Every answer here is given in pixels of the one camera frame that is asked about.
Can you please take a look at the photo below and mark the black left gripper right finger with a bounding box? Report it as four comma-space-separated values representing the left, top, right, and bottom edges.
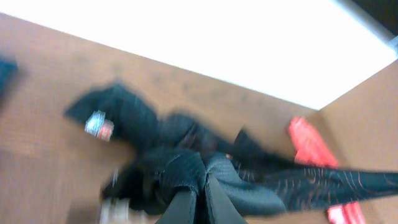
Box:
205, 174, 247, 224

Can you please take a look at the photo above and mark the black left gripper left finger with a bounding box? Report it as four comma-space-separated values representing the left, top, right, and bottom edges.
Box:
155, 190, 197, 224

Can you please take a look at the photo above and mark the folded navy blue shirt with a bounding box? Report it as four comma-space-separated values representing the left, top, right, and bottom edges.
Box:
0, 57, 19, 98

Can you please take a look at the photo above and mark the black orange patterned jersey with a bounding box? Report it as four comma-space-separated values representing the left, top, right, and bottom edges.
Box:
65, 85, 397, 216

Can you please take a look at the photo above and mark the red shirt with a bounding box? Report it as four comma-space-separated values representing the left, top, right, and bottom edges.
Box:
288, 116, 366, 224

